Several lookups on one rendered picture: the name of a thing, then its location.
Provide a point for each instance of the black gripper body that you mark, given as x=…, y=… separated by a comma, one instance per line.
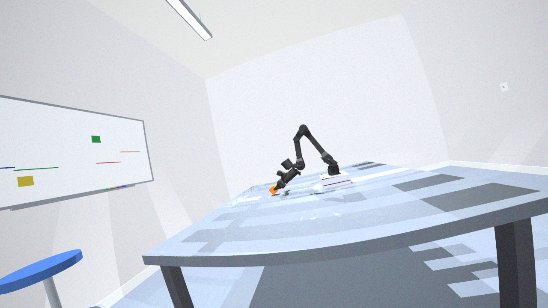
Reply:
x=286, y=180

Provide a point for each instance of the orange block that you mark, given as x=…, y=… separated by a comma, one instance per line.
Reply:
x=273, y=191

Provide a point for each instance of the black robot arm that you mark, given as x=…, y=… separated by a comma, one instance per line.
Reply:
x=333, y=168

